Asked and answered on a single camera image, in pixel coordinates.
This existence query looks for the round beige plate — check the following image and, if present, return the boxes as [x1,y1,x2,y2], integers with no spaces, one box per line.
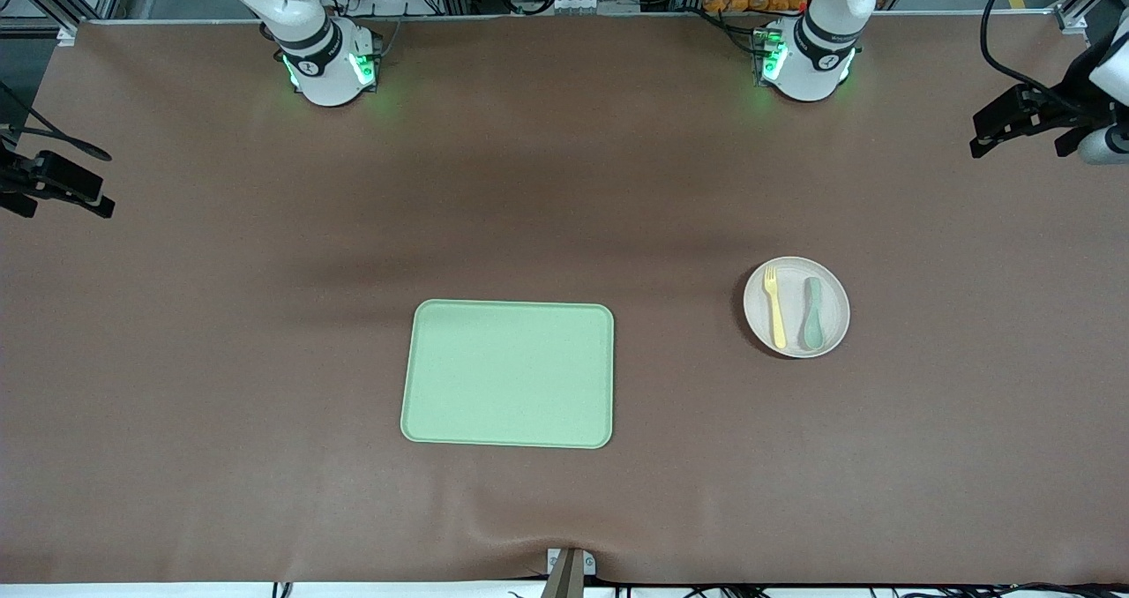
[743,256,851,359]

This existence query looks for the yellow plastic fork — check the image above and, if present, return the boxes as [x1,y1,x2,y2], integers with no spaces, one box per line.
[764,265,788,350]

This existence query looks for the green plastic spoon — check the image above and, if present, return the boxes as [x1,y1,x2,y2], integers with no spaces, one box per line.
[802,277,825,352]

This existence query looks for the brown table cover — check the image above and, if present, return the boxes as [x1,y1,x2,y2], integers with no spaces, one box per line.
[0,14,1129,586]

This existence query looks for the light green rectangular tray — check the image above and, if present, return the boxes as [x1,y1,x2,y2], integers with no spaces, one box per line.
[400,299,615,450]

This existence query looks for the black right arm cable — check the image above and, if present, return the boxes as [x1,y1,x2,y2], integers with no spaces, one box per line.
[0,82,113,162]

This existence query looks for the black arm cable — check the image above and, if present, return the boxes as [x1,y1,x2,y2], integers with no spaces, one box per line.
[981,0,1073,96]
[0,82,113,162]

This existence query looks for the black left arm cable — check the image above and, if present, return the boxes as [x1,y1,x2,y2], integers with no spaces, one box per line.
[981,0,1073,96]

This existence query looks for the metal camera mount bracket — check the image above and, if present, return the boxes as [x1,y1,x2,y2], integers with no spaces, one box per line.
[541,548,597,598]

